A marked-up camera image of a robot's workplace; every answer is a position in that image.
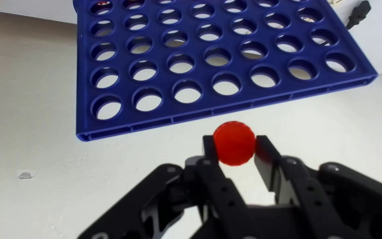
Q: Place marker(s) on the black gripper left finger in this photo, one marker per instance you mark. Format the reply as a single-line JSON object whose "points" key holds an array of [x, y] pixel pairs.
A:
{"points": [[178, 207]]}

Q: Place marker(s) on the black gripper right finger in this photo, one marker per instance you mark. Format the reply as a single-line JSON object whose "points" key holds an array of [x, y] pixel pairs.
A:
{"points": [[332, 203]]}

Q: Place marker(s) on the blue connect four grid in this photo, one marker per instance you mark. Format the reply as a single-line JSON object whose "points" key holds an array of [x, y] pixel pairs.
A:
{"points": [[85, 80]]}

